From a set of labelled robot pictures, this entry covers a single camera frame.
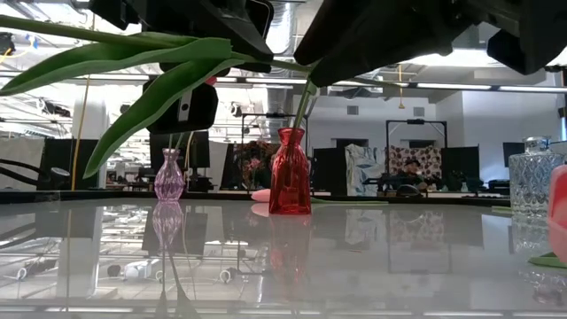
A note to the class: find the purple glass vase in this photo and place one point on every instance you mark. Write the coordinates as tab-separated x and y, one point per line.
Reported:
169	181

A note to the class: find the long ceiling light bar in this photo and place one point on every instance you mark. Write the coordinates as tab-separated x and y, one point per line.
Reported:
487	87

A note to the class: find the floral patterned cloth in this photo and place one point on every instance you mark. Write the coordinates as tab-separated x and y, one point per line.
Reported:
421	155

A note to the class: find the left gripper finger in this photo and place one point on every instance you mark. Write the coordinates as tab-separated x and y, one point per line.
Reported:
254	49
254	68

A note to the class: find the red tulip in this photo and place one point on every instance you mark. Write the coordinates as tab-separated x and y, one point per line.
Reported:
212	80

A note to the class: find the clear crystal glass vase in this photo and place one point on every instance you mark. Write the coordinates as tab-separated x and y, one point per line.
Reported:
533	177

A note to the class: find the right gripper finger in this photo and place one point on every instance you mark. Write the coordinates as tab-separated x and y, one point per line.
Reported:
328	31
376	49

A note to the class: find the person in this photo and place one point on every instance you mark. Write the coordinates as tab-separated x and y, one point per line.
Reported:
412	173

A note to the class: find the blue white draped cloth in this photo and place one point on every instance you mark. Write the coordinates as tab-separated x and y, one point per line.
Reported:
365	168

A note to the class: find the black metal frame stand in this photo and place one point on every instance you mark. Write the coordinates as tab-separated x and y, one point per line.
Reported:
416	121

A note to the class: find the red glass vase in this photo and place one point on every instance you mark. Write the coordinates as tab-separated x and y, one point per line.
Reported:
290	177

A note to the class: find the silver ventilation duct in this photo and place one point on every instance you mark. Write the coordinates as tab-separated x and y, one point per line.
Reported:
279	102

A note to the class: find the pink yellow tulip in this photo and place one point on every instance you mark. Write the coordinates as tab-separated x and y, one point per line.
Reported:
133	53

